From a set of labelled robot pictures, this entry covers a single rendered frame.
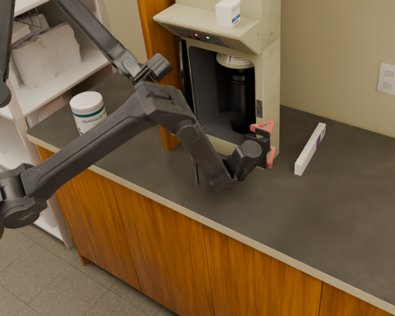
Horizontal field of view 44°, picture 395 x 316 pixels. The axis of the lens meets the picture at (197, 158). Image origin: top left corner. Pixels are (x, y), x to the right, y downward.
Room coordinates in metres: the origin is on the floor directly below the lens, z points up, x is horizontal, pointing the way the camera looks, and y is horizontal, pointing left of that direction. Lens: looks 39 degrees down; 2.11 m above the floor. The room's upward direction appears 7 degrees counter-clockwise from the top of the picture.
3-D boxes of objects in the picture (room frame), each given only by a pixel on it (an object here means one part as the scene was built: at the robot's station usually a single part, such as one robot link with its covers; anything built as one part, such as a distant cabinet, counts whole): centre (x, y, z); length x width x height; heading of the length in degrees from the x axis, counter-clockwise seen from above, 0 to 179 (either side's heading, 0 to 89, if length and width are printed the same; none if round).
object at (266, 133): (1.13, -0.20, 1.24); 0.09 x 0.07 x 0.07; 139
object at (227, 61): (1.48, -0.19, 1.34); 0.18 x 0.18 x 0.05
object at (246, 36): (1.37, -0.07, 1.46); 0.32 x 0.12 x 0.10; 49
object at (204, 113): (1.51, -0.19, 1.19); 0.26 x 0.24 x 0.35; 49
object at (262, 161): (1.08, -0.16, 1.21); 0.07 x 0.07 x 0.10; 49
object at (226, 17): (1.32, -0.14, 1.54); 0.05 x 0.05 x 0.06; 54
